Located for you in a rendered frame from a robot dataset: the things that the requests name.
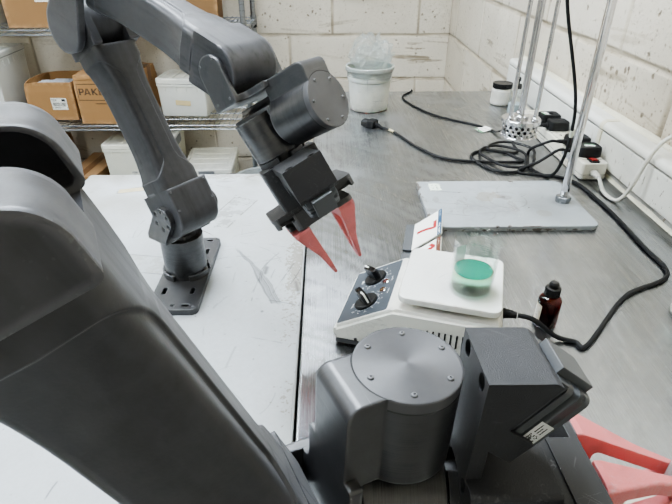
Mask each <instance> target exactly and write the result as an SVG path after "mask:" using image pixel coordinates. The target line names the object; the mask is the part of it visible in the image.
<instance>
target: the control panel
mask: <svg viewBox="0 0 672 504"><path fill-rule="evenodd" d="M402 262H403V260H400V261H397V262H394V263H391V264H388V265H385V266H382V267H379V268H376V269H377V270H384V271H385V272H386V276H385V278H384V279H388V281H387V282H385V283H383V280H384V279H383V280H381V281H380V282H378V283H377V284H374V285H370V286H368V285H366V284H365V279H366V277H367V276H368V275H367V273H366V272H364V273H361V274H359V275H358V277H357V279H356V281H355V284H354V286H353V288H352V290H351V292H350V295H349V297H348V299H347V301H346V303H345V306H344V308H343V310H342V312H341V314H340V317H339V319H338V321H337V323H340V322H343V321H347V320H350V319H354V318H357V317H361V316H364V315H368V314H371V313H375V312H378V311H382V310H385V309H386V308H387V307H388V304H389V301H390V298H391V295H392V292H393V289H394V286H395V283H396V280H397V277H398V274H399V271H400V268H401V265H402ZM357 287H361V288H362V289H363V290H364V291H365V292H366V293H375V294H376V295H377V297H378V298H377V300H376V302H375V303H374V304H373V305H371V306H370V307H368V308H366V309H363V310H357V309H356V308H355V306H354V305H355V302H356V301H357V300H358V299H359V297H358V296H357V294H356V292H355V289H356V288H357ZM382 287H385V289H384V290H383V291H380V288H382Z"/></svg>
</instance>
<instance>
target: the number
mask: <svg viewBox="0 0 672 504"><path fill-rule="evenodd" d="M437 224H438V212H436V213H434V214H433V215H431V216H429V217H428V218H426V219H425V220H423V221H421V222H420V223H418V224H417V231H416V238H415V246H414V247H416V246H418V245H420V244H421V243H423V242H425V241H426V240H428V239H430V238H432V237H433V236H435V235H437Z"/></svg>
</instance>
